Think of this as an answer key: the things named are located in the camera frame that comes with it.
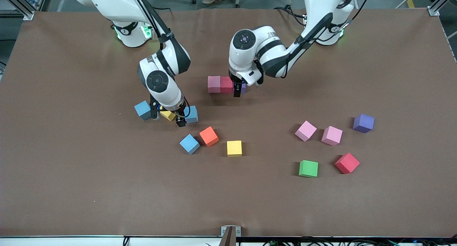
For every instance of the aluminium frame profile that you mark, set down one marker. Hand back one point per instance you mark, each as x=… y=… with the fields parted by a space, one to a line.
x=21 y=5
x=441 y=3

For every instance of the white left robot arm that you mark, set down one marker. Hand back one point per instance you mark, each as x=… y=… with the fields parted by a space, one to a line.
x=321 y=6

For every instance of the blue foam cube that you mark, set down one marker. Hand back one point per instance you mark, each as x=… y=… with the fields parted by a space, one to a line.
x=189 y=144
x=192 y=114
x=142 y=110

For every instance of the pink foam cube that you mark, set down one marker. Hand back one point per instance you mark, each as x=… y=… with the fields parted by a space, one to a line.
x=305 y=131
x=331 y=135
x=214 y=84

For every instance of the purple foam cube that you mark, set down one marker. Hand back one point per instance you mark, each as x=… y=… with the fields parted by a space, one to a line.
x=244 y=89
x=363 y=123

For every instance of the orange foam cube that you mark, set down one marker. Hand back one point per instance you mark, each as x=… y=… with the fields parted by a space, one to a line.
x=209 y=136

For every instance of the green foam cube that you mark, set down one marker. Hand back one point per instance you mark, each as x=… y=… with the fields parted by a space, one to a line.
x=308 y=168

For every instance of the red foam cube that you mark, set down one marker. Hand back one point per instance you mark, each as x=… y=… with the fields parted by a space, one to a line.
x=347 y=163
x=226 y=84

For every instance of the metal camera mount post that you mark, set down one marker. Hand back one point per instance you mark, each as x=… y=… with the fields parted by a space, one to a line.
x=230 y=235

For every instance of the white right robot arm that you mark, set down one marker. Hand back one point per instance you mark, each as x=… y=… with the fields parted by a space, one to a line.
x=107 y=3

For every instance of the yellow foam cube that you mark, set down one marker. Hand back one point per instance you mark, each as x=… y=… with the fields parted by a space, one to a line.
x=167 y=115
x=234 y=148

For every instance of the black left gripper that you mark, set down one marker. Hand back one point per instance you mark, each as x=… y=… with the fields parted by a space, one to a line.
x=236 y=88

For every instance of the brown table cover mat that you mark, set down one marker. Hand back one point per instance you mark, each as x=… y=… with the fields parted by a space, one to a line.
x=107 y=196

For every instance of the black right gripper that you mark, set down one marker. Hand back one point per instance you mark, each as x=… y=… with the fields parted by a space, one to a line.
x=180 y=117

